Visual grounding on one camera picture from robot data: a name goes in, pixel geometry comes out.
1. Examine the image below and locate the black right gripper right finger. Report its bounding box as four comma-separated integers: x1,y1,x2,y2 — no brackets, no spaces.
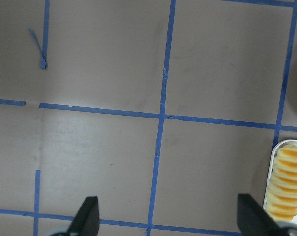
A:
237,194,290,236

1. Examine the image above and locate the white rectangular tray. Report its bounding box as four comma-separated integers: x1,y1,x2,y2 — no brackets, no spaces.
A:
263,140,297,225

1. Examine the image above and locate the sliced bread loaf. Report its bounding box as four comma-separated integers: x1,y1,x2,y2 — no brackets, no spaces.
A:
265,144,297,221

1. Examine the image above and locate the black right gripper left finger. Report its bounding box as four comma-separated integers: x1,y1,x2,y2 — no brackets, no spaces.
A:
66,196,100,236

